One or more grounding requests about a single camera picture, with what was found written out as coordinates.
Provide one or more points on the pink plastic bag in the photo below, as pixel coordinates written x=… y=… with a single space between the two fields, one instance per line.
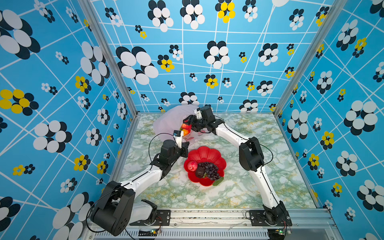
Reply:
x=172 y=120

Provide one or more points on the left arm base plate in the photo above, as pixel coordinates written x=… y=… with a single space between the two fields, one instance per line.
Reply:
x=162 y=218

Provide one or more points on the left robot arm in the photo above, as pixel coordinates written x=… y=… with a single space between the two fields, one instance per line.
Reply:
x=116 y=208

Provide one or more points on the green leaf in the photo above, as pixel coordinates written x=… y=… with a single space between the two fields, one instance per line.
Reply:
x=217 y=182

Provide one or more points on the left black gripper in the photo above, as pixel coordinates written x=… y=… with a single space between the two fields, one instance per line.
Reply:
x=184 y=145

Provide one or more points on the red flower-shaped plate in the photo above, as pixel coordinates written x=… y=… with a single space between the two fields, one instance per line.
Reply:
x=201 y=155

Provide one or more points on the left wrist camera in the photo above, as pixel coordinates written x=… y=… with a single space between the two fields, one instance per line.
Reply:
x=178 y=137

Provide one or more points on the left aluminium corner post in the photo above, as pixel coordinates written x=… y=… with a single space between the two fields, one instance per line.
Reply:
x=90 y=15

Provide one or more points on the dark purple grape bunch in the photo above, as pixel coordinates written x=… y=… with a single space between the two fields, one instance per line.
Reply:
x=212 y=171

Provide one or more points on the yellow red mango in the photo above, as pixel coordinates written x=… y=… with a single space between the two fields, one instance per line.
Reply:
x=185 y=132

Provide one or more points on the right aluminium corner post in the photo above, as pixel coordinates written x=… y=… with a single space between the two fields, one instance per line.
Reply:
x=334 y=12

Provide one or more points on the aluminium front rail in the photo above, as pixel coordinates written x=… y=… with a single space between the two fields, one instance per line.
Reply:
x=230 y=224

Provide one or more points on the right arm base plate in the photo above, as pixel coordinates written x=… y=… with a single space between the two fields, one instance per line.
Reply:
x=262 y=218

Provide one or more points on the red strawberry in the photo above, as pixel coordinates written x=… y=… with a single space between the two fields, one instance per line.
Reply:
x=185 y=126

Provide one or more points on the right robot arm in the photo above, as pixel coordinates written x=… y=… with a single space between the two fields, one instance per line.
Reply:
x=251 y=158

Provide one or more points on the pink red apple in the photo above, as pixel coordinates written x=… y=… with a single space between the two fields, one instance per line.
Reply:
x=192 y=166

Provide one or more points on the aluminium corner post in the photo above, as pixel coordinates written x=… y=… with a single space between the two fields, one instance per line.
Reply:
x=90 y=15
x=334 y=12

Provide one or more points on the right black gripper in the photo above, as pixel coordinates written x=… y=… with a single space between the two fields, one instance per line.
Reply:
x=192 y=117

